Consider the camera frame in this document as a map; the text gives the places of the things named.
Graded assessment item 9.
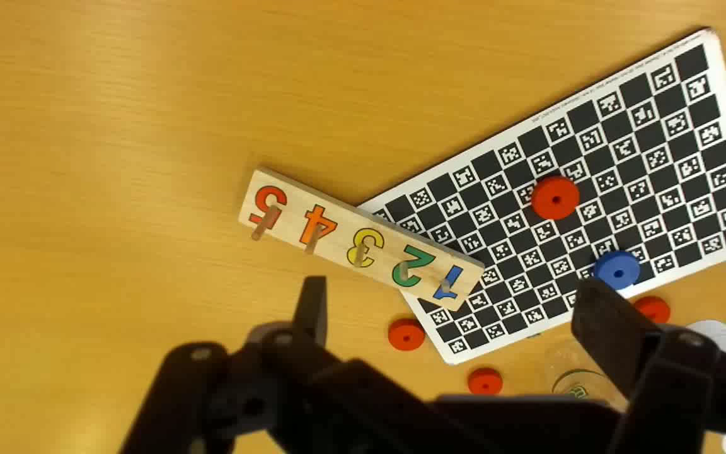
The orange token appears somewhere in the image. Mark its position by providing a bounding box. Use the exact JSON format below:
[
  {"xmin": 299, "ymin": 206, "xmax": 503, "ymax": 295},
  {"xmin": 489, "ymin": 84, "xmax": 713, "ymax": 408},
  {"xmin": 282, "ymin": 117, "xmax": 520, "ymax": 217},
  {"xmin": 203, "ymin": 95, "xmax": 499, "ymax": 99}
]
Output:
[
  {"xmin": 635, "ymin": 295, "xmax": 670, "ymax": 322},
  {"xmin": 388, "ymin": 319, "xmax": 427, "ymax": 351},
  {"xmin": 532, "ymin": 176, "xmax": 580, "ymax": 219},
  {"xmin": 467, "ymin": 365, "xmax": 504, "ymax": 397}
]

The orange token bottom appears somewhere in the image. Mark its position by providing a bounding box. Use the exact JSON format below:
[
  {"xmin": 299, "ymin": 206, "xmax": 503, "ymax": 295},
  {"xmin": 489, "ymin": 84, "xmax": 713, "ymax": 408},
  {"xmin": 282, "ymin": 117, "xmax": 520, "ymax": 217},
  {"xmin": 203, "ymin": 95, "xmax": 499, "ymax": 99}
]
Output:
[{"xmin": 467, "ymin": 365, "xmax": 504, "ymax": 397}]

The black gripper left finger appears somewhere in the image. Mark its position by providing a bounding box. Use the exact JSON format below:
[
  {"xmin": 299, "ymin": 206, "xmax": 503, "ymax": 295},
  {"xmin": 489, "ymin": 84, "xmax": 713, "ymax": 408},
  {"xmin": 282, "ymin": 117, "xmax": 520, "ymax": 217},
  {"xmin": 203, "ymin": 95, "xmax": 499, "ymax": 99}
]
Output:
[{"xmin": 292, "ymin": 276, "xmax": 328, "ymax": 345}]

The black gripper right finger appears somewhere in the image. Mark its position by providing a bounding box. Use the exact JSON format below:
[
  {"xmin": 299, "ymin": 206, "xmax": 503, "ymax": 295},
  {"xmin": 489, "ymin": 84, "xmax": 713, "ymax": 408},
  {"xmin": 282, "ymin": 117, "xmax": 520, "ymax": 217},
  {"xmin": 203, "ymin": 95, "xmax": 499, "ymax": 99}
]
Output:
[{"xmin": 570, "ymin": 277, "xmax": 662, "ymax": 397}]

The wooden number peg board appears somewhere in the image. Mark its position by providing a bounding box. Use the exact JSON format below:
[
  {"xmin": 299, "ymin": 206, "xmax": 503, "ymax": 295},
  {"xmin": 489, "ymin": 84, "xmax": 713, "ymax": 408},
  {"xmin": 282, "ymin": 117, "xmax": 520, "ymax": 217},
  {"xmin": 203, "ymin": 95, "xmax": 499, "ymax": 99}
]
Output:
[{"xmin": 239, "ymin": 170, "xmax": 485, "ymax": 311}]

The blue round token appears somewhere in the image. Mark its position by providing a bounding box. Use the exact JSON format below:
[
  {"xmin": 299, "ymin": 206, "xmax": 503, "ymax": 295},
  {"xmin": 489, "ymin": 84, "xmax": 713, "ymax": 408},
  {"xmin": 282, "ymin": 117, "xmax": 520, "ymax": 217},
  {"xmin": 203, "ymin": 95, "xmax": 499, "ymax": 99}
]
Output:
[{"xmin": 596, "ymin": 251, "xmax": 640, "ymax": 291}]

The checkered marker calibration board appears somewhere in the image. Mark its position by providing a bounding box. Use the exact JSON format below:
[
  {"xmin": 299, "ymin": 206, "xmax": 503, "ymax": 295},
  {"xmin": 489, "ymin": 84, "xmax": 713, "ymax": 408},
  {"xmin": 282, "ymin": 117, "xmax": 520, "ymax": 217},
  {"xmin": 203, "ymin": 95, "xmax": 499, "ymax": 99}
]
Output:
[{"xmin": 364, "ymin": 29, "xmax": 726, "ymax": 365}]

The clear plastic cup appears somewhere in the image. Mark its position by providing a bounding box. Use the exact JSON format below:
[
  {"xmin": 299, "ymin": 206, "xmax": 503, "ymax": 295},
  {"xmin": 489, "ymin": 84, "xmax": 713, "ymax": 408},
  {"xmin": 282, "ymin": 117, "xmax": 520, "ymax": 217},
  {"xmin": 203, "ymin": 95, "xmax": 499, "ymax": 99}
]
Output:
[{"xmin": 546, "ymin": 339, "xmax": 626, "ymax": 406}]

